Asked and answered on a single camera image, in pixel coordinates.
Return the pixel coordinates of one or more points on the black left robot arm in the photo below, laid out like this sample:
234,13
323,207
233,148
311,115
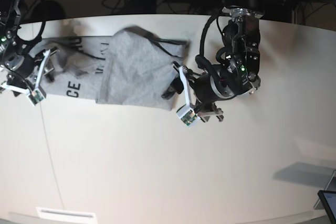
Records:
237,67

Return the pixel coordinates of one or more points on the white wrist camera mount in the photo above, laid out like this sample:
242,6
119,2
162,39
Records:
33,90
187,113

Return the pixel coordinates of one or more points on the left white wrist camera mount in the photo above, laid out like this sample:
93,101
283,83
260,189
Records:
187,113

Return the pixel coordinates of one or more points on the white flat label strip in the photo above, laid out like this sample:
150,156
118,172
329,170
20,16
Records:
41,210

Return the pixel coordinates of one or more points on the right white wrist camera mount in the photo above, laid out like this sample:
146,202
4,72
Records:
33,90

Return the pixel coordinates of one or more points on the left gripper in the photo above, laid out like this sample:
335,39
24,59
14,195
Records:
206,89

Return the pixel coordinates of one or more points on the grey T-shirt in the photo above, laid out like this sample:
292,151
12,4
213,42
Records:
131,67

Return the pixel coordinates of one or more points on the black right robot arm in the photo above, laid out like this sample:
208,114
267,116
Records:
12,15

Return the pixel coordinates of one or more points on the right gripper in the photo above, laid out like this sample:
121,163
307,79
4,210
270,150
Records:
25,66

